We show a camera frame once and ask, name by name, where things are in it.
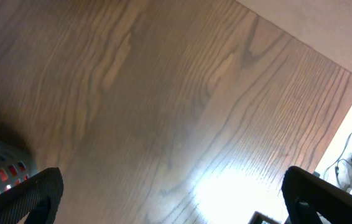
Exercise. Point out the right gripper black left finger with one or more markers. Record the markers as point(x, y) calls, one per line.
point(36, 199)

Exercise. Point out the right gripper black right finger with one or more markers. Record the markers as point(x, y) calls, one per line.
point(308, 198)

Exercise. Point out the orange tan cracker pack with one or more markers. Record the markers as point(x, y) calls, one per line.
point(13, 174)

